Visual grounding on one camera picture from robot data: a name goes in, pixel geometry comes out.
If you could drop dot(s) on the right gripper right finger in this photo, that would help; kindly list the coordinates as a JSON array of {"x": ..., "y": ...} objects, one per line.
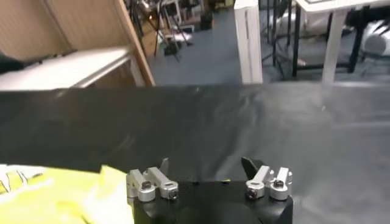
[{"x": 268, "y": 181}]

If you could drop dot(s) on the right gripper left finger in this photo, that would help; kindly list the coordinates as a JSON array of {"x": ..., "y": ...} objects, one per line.
[{"x": 146, "y": 185}]

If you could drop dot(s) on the lime green t-shirt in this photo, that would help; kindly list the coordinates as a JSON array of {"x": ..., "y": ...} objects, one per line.
[{"x": 61, "y": 201}]

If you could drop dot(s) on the white rounded robot base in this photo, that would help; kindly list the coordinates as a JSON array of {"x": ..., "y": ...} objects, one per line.
[{"x": 310, "y": 22}]

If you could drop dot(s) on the white table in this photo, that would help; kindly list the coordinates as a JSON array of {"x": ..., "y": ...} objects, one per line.
[{"x": 67, "y": 70}]

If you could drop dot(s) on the tall white cardboard box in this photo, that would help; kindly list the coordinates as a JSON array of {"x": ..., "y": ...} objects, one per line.
[{"x": 248, "y": 39}]

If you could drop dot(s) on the white height-adjustable desk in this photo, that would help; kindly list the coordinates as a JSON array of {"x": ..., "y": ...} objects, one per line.
[{"x": 333, "y": 39}]

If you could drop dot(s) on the wooden partition screen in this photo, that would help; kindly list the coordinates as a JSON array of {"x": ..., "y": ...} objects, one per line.
[{"x": 76, "y": 24}]

